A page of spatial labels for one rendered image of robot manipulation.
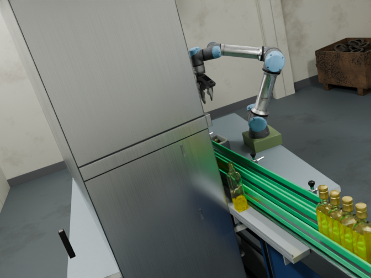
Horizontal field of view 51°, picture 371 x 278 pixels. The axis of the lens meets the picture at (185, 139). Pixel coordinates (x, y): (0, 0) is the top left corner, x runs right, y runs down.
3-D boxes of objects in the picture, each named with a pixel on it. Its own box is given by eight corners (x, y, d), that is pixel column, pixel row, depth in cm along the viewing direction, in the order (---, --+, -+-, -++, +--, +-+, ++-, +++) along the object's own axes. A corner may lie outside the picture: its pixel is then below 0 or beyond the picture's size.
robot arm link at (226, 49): (282, 44, 253) (207, 37, 256) (284, 48, 243) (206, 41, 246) (279, 62, 258) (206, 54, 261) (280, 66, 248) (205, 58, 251)
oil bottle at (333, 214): (331, 254, 148) (322, 192, 138) (342, 247, 150) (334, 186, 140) (342, 262, 143) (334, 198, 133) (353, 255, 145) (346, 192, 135)
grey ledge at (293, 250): (192, 190, 238) (188, 175, 234) (205, 185, 241) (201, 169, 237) (296, 276, 155) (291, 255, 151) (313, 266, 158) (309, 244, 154)
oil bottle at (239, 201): (233, 208, 193) (222, 162, 183) (243, 203, 194) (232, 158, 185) (239, 213, 188) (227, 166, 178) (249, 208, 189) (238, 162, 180)
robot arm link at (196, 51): (200, 47, 237) (187, 51, 239) (204, 64, 241) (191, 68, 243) (201, 44, 244) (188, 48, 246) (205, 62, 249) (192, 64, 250)
